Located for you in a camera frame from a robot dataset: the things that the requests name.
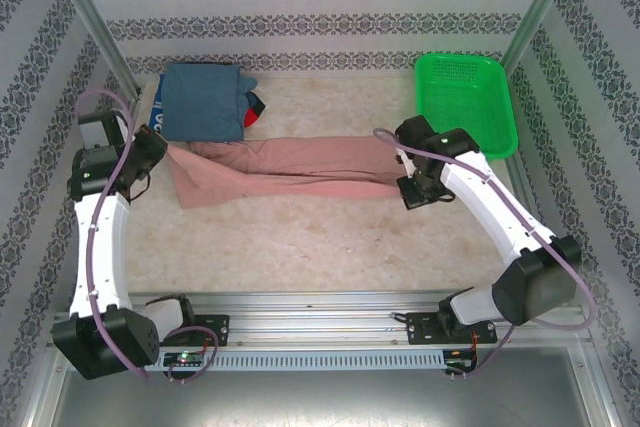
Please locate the royal blue printed t-shirt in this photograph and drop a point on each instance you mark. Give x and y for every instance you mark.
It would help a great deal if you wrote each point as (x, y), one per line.
(156, 119)

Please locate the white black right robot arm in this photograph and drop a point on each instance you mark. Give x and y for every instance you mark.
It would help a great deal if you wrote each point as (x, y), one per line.
(495, 217)

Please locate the green plastic basket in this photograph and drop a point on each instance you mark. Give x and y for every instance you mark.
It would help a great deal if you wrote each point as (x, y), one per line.
(465, 107)

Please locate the teal folded t-shirt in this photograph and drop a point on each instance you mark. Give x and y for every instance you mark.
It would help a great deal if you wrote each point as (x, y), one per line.
(200, 97)

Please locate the small circuit board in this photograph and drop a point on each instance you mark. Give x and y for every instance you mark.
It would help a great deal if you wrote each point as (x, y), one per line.
(460, 359)
(182, 359)

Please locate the aluminium rail frame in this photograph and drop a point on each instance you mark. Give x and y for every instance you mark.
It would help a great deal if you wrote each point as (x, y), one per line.
(320, 312)

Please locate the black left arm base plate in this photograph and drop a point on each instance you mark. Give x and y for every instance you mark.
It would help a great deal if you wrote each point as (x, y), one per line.
(215, 329)

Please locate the pink t-shirt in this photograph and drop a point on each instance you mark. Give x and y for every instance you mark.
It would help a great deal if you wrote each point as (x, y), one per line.
(300, 167)

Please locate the aluminium corner post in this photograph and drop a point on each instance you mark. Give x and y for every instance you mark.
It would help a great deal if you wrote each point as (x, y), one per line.
(542, 2)
(90, 17)

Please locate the grey metal shelf sheet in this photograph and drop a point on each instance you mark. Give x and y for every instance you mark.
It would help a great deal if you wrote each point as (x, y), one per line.
(320, 402)

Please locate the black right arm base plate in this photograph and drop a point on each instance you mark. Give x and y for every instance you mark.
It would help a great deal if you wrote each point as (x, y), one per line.
(425, 329)

